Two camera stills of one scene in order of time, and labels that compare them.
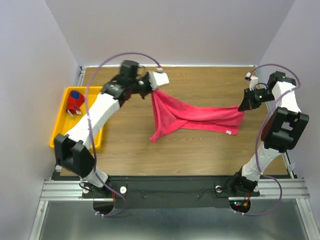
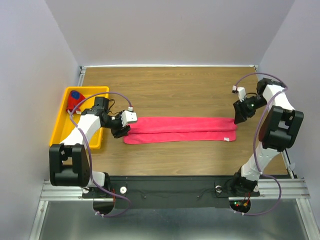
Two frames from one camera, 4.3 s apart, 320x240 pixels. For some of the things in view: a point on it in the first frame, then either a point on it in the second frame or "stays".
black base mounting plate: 172,192 stays
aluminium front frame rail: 292,187 stays
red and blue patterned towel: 75,99 stays
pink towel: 170,116 → 157,130
